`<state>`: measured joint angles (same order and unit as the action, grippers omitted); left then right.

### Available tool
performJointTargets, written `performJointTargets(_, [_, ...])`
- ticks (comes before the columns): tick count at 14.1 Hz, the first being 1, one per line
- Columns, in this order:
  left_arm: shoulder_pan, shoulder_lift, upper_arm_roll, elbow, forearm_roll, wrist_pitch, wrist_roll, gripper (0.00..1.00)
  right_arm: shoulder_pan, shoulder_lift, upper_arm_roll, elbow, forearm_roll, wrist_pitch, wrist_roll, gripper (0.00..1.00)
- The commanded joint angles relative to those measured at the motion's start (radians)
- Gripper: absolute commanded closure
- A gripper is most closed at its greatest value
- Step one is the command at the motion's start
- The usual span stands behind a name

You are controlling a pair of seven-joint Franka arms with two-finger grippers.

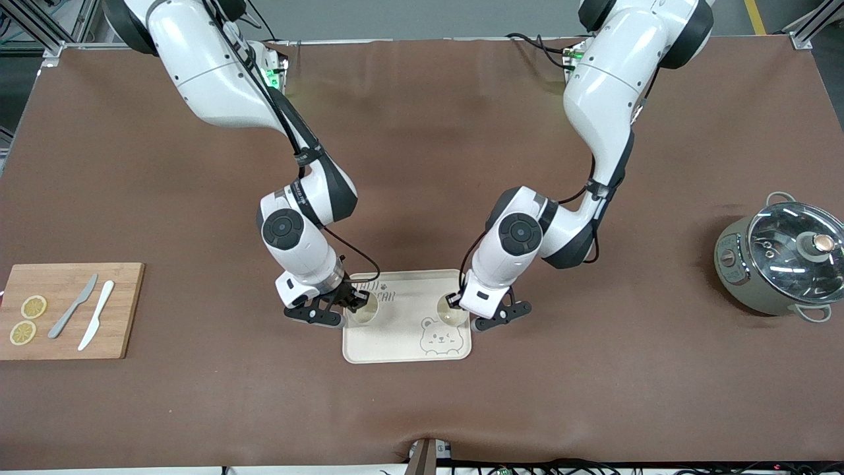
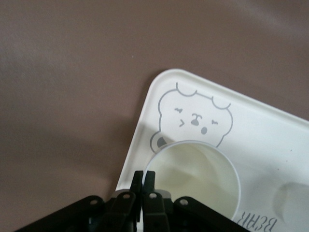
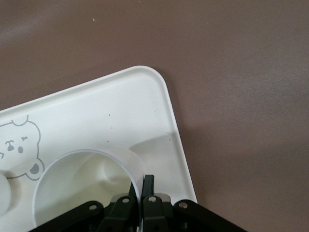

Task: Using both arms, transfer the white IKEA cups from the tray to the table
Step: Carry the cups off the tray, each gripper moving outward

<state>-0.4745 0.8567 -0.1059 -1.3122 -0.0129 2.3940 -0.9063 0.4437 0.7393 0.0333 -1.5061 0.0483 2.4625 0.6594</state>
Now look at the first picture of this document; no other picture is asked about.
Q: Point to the glass pot lid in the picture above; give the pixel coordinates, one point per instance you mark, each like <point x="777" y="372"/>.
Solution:
<point x="778" y="244"/>

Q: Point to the yellow lemon slice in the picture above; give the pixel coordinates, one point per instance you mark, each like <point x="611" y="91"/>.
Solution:
<point x="34" y="307"/>
<point x="23" y="332"/>

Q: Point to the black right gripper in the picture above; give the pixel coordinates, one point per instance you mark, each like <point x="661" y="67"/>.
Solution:
<point x="345" y="295"/>

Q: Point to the grey plastic knife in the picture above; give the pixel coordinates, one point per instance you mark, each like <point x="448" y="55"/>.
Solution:
<point x="72" y="307"/>

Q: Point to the aluminium frame profile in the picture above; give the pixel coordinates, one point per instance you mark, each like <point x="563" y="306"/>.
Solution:
<point x="46" y="30"/>
<point x="814" y="23"/>

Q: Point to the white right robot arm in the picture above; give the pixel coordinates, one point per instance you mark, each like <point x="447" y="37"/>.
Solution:
<point x="211" y="66"/>

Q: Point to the clear glass cup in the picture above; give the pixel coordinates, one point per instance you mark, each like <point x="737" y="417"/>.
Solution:
<point x="364" y="316"/>
<point x="452" y="318"/>

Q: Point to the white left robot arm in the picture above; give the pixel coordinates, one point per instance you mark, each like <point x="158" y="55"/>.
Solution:
<point x="606" y="86"/>

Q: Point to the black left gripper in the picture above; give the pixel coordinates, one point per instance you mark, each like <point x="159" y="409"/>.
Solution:
<point x="453" y="300"/>

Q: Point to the beige tray with bear print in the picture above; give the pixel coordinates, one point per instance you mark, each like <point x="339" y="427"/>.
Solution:
<point x="395" y="343"/>

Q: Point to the aluminium post with bracket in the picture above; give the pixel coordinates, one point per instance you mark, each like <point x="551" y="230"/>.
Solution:
<point x="425" y="458"/>

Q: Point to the green lit base box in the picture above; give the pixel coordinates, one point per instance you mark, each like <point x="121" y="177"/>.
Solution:
<point x="273" y="72"/>
<point x="575" y="56"/>

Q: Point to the bamboo cutting board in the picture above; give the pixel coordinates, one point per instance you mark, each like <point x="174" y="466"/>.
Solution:
<point x="119" y="330"/>

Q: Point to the white plastic knife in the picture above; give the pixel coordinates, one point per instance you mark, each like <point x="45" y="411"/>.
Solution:
<point x="98" y="310"/>

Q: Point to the grey-green cooking pot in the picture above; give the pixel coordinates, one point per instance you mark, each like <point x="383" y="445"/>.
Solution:
<point x="745" y="284"/>

